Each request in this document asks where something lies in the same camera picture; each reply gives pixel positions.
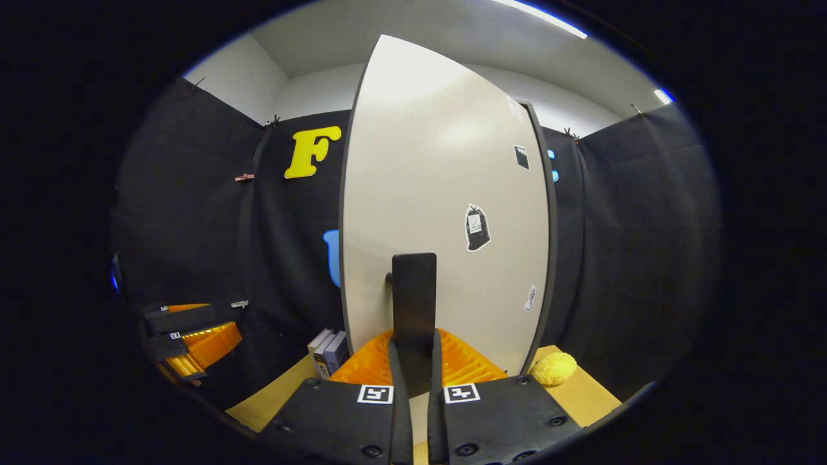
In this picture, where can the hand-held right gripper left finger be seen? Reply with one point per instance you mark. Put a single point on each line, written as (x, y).
(400, 420)

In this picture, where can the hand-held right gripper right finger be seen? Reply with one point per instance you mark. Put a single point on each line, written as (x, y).
(436, 420)

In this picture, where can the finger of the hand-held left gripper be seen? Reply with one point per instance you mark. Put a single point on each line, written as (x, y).
(165, 345)
(187, 318)

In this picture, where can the grey cabinet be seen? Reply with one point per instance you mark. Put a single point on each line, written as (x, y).
(552, 226)

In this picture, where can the beige cabinet door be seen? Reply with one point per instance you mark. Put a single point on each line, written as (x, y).
(439, 161)

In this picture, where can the pale grey book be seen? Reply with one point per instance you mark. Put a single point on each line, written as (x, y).
(326, 355)

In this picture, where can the white book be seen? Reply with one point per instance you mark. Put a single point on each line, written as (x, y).
(318, 342)

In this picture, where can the yellow sponge ball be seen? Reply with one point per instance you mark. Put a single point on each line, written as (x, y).
(554, 368)

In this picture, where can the black backdrop cloth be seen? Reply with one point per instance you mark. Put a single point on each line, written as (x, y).
(633, 245)

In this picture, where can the small ceiling light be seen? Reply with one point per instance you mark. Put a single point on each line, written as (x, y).
(663, 96)

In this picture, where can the long ceiling light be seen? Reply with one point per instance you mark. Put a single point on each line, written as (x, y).
(543, 16)

